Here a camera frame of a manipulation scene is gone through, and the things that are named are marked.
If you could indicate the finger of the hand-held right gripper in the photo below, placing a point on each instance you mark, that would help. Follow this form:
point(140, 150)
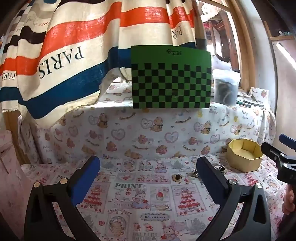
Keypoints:
point(288, 141)
point(283, 165)

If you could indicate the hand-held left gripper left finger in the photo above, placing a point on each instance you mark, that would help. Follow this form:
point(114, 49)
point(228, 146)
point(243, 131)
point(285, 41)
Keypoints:
point(85, 180)

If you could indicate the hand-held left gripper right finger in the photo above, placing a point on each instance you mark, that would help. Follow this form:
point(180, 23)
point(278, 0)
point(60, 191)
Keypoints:
point(209, 180)

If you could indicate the gold brooch with dark stone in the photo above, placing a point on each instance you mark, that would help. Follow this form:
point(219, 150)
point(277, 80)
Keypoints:
point(177, 177)

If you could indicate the yellow octagonal box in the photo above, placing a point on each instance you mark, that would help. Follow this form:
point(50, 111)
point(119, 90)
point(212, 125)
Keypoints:
point(240, 160)

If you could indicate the person's right hand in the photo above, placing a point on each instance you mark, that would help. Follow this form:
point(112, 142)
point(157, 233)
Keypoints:
point(290, 200)

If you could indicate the pale wooden board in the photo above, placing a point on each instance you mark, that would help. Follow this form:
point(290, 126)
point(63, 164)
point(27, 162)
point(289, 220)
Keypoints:
point(285, 92)

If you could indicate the silver phone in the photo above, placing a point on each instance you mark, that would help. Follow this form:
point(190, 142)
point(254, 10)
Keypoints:
point(254, 103)

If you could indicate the bundle of coloured pens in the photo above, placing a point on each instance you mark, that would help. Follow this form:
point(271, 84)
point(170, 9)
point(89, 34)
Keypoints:
point(242, 102)

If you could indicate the strawberry print cloth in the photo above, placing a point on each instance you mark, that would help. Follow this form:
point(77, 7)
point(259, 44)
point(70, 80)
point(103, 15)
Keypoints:
point(148, 199)

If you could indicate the bear print tablecloth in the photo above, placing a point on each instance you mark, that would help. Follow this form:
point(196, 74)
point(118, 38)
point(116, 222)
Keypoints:
point(129, 125)

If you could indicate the clear plastic lidded container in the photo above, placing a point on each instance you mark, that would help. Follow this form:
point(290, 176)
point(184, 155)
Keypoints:
point(225, 90)

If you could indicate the white plastic bag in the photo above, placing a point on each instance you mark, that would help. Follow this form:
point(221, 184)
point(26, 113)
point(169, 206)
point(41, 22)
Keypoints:
point(220, 62)

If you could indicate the green black checkered board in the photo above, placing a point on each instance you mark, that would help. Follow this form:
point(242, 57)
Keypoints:
point(171, 81)

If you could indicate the striped printed cloth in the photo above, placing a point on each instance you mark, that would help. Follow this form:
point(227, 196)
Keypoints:
point(69, 58)

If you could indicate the wooden window frame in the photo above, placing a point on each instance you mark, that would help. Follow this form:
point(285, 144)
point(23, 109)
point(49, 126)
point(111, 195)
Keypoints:
point(238, 46)

